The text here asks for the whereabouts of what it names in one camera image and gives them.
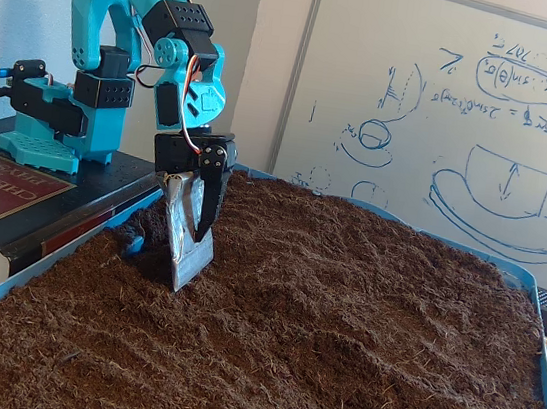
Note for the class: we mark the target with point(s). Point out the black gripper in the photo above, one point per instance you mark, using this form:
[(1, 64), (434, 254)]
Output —
[(177, 153)]

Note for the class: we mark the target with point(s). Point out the brown soil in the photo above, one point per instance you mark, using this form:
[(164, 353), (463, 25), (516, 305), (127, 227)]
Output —
[(313, 321)]

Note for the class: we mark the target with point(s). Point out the black chemistry handbook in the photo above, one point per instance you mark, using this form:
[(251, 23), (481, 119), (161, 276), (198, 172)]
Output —
[(77, 199)]

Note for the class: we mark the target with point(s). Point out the whiteboard with blue drawings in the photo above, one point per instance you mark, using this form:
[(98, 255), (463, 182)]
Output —
[(377, 26)]

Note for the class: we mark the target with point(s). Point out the blue plastic tray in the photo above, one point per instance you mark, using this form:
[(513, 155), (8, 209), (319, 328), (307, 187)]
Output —
[(526, 277)]

